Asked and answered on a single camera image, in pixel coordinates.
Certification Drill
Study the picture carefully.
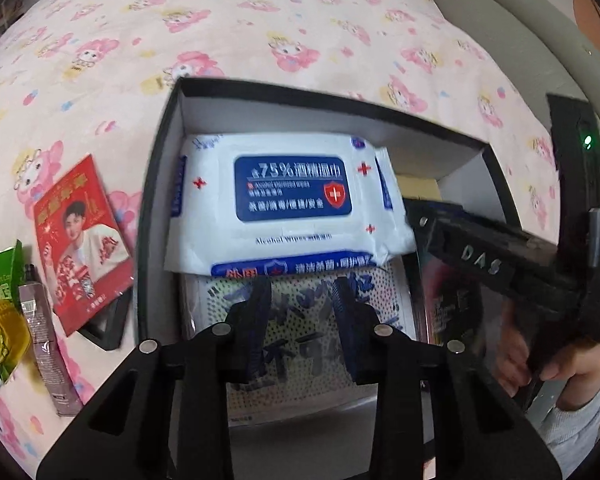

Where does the white blue wet wipes pack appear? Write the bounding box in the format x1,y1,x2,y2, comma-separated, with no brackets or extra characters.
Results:
164,133,416,278

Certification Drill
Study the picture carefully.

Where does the red printed packet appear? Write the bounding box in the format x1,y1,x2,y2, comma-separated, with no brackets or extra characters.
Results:
33,155,133,336

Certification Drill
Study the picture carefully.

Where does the mauve small sachet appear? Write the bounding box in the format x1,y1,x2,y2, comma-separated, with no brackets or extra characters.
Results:
19,263,83,417

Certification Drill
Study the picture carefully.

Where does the black open storage box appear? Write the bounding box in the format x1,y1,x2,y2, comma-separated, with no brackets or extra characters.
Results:
134,78,520,344

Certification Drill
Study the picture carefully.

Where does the black flat card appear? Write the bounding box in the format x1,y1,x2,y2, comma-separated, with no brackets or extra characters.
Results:
79,288,133,351

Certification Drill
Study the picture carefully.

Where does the dotted pattern plastic packet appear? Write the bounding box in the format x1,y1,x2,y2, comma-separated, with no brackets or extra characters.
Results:
182,261,420,428

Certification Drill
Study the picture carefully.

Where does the black Smart Devil box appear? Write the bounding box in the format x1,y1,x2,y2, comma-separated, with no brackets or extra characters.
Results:
402,206,493,358

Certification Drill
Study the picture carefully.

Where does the pink cartoon print blanket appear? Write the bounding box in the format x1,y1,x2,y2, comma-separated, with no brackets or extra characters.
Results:
0,0,564,478

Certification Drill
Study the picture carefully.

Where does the green yellow snack wrapper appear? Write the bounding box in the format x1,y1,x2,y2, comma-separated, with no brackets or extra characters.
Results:
0,240,31,382

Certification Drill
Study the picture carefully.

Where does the grey right sleeve forearm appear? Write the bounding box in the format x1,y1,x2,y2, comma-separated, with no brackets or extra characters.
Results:
538,391,600,479

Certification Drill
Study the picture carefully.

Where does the person's right hand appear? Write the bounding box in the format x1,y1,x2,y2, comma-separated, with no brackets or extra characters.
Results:
494,301,600,412

